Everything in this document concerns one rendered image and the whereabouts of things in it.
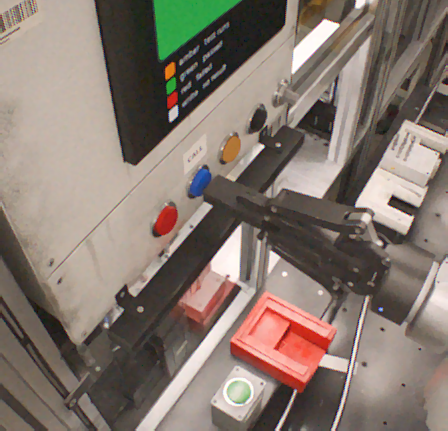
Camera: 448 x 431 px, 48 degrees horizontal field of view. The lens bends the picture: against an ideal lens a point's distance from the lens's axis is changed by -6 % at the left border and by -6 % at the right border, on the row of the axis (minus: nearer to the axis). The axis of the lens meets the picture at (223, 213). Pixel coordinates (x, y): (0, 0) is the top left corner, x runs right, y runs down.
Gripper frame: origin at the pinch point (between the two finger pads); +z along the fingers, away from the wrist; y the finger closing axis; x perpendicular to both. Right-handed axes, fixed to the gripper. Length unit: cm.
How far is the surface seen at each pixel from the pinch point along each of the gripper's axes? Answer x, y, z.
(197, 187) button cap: 1.2, 0.6, 4.3
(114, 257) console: 13.1, 1.7, 5.3
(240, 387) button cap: 4.5, -38.3, -4.2
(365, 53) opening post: -60, -18, 7
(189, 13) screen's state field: 2.8, 22.1, 3.0
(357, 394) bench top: -19, -74, -22
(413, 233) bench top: -71, -74, -16
